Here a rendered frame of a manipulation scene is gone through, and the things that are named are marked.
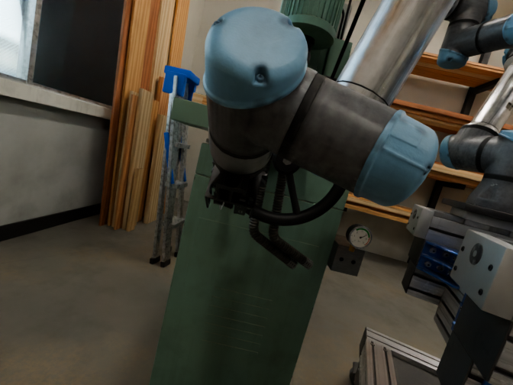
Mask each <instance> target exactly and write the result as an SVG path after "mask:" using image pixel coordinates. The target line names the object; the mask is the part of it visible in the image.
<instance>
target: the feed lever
mask: <svg viewBox="0 0 513 385"><path fill-rule="evenodd" d="M365 1H366V0H361V1H360V4H359V7H358V9H357V12H356V14H355V16H354V19H353V22H352V24H351V26H350V30H349V31H348V34H347V37H346V39H345V41H344V45H343V46H342V49H341V52H340V55H339V57H338V59H337V62H336V64H335V67H334V70H333V72H332V74H331V76H325V77H327V78H329V79H332V80H333V81H335V82H336V80H337V78H334V77H335V75H336V72H337V69H338V67H339V65H340V62H341V60H342V58H343V55H344V52H345V50H346V48H347V45H348V43H349V41H350V38H351V35H352V33H353V30H354V28H355V26H356V23H357V21H358V18H359V16H360V13H361V11H362V9H363V6H364V3H365Z"/></svg>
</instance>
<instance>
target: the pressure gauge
mask: <svg viewBox="0 0 513 385"><path fill-rule="evenodd" d="M363 236H365V237H363ZM360 237H363V238H360ZM346 238H347V240H348V241H349V243H350V247H349V251H352V252H354V251H355V248H358V249H361V248H365V247H367V246H368V245H369V244H370V243H371V241H372V238H373V236H372V232H371V231H370V230H369V229H368V228H367V227H365V226H363V225H361V224H354V225H351V226H350V227H349V228H348V229H347V232H346Z"/></svg>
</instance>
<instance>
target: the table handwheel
mask: <svg viewBox="0 0 513 385"><path fill-rule="evenodd" d="M270 160H272V164H273V167H274V168H275V169H276V170H277V171H278V172H279V173H281V174H284V175H285V176H286V182H287V186H288V189H289V195H290V199H291V204H292V211H293V213H277V212H271V211H268V210H265V209H262V208H260V207H259V206H258V205H255V209H254V211H253V214H252V216H251V217H252V218H255V219H256V220H258V221H261V222H264V223H267V224H270V225H279V226H292V225H300V224H304V223H306V222H309V221H312V220H314V219H316V218H318V217H320V216H321V215H323V214H324V213H325V212H327V211H328V210H329V209H331V208H332V207H333V206H334V205H335V204H336V203H337V201H338V200H339V199H340V198H341V196H342V195H343V194H344V192H345V189H344V188H342V187H340V186H338V185H336V184H334V185H333V186H332V187H331V189H330V191H329V192H328V193H327V195H326V196H325V197H324V198H323V199H322V200H321V201H319V202H318V203H316V204H315V205H313V206H312V207H310V208H308V209H305V210H302V211H300V208H299V203H298V197H297V194H296V189H295V181H294V176H293V173H295V172H296V171H297V170H298V169H299V167H300V166H298V165H296V164H294V163H292V162H290V161H288V160H286V159H284V158H282V157H280V156H278V155H277V154H274V153H272V155H271V158H270Z"/></svg>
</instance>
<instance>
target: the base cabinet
mask: <svg viewBox="0 0 513 385"><path fill-rule="evenodd" d="M210 178H211V177H208V176H203V175H199V174H195V176H194V180H193V184H192V190H191V194H190V198H189V204H188V208H187V212H186V218H185V222H184V225H183V230H182V236H181V240H180V243H179V250H178V254H177V258H176V264H175V267H174V271H173V278H172V282H171V285H170V289H169V295H168V300H167V303H166V309H165V313H164V317H163V324H162V327H161V331H160V337H159V341H158V345H157V349H156V355H155V359H154V362H153V369H152V373H151V377H150V383H149V385H290V383H291V379H292V375H293V373H294V369H295V366H296V363H297V360H298V356H299V353H300V350H301V347H302V343H303V341H304V337H305V333H306V331H307V327H308V323H309V321H310V318H311V314H312V311H313V308H314V305H315V301H316V299H317V295H318V291H319V289H320V285H321V281H322V279H323V276H324V272H325V269H326V266H327V262H328V259H329V257H330V253H331V249H332V247H333V243H334V239H335V237H336V234H337V230H338V227H339V224H340V220H341V217H342V214H343V211H342V210H339V209H334V208H331V209H329V210H328V211H327V212H325V213H324V214H323V215H321V216H320V217H318V218H316V219H314V220H312V221H309V222H306V223H304V224H300V225H292V226H279V228H278V234H279V236H280V237H281V238H282V239H283V240H284V241H286V242H287V243H289V244H290V245H291V246H293V247H294V248H295V249H296V250H298V251H299V252H301V253H302V254H303V255H305V256H306V257H308V258H309V259H310V260H312V261H313V266H312V268H311V269H306V268H304V267H303V266H302V265H301V264H300V263H299V262H297V266H296V268H295V269H290V268H289V267H288V266H286V265H285V264H284V263H283V262H282V261H281V260H280V259H278V258H277V257H276V256H274V255H273V254H271V253H270V252H269V251H268V250H267V249H265V248H264V247H263V246H261V245H260V244H259V243H257V242H256V241H255V240H254V239H253V238H252V237H251V235H250V232H249V226H250V225H249V223H250V218H249V215H248V214H247V213H245V215H239V214H234V205H233V208H232V209H229V208H227V207H224V206H223V207H222V209H221V210H220V209H219V205H217V204H214V203H213V201H214V200H213V199H211V201H210V205H209V207H208V208H207V207H206V203H205V193H206V190H207V188H208V184H209V180H210Z"/></svg>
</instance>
